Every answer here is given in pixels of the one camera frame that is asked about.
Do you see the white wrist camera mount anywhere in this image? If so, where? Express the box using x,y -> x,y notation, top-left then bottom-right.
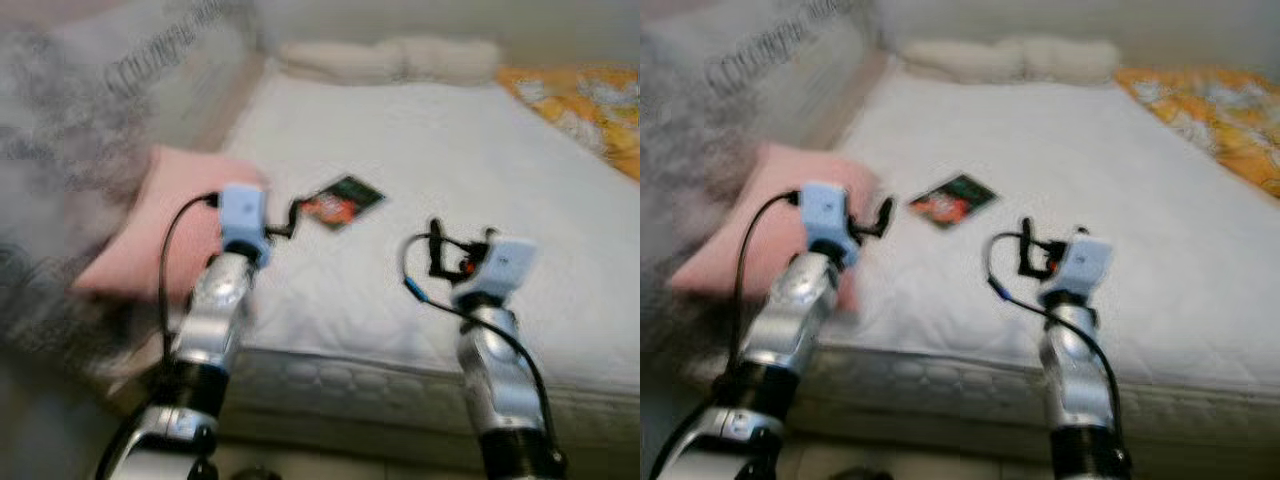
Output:
217,183 -> 274,269
1038,235 -> 1115,310
450,237 -> 540,312
799,180 -> 862,269

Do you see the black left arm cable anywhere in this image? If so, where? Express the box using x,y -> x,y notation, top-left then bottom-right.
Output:
732,190 -> 807,373
157,192 -> 223,343

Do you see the yellow cartoon egg blanket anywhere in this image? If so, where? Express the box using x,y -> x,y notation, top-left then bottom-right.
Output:
496,65 -> 641,183
1114,65 -> 1280,203

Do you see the pink pillow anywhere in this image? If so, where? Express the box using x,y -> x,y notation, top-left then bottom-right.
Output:
667,142 -> 883,313
70,146 -> 271,307

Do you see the beige bolster pillow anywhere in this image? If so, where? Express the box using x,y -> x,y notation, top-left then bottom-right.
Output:
277,37 -> 502,87
900,37 -> 1122,87

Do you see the dark book with red cover art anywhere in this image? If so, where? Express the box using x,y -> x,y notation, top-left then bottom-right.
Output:
907,174 -> 1000,232
297,175 -> 387,232

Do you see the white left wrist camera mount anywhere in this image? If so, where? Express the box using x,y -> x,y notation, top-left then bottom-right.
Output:
799,180 -> 862,269
217,183 -> 274,269

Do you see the white quilted mattress pad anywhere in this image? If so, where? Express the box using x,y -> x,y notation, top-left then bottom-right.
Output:
820,70 -> 1280,398
215,70 -> 641,393

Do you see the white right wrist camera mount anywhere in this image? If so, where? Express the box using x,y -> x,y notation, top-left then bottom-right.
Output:
1038,235 -> 1115,310
450,237 -> 540,312

